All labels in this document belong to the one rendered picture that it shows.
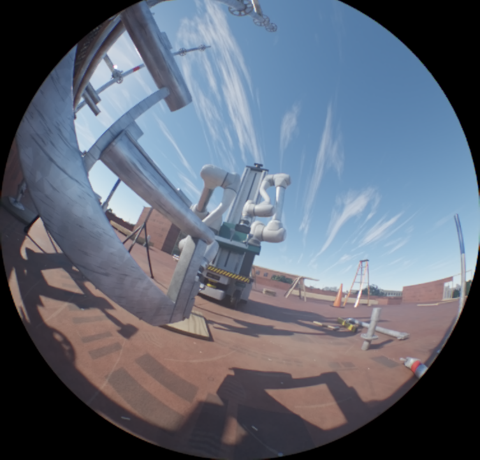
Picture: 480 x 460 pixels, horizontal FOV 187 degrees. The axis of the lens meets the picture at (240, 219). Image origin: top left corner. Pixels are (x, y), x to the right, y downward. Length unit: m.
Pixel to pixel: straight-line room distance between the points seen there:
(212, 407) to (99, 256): 0.36
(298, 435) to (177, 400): 0.25
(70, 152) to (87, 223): 0.08
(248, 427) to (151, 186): 0.48
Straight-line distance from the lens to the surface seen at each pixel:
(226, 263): 1.66
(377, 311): 1.04
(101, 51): 0.74
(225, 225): 1.68
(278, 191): 1.55
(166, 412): 0.37
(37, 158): 0.20
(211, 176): 1.09
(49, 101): 0.22
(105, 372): 0.41
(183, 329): 0.66
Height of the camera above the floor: 0.32
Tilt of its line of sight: 20 degrees up
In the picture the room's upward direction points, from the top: 19 degrees clockwise
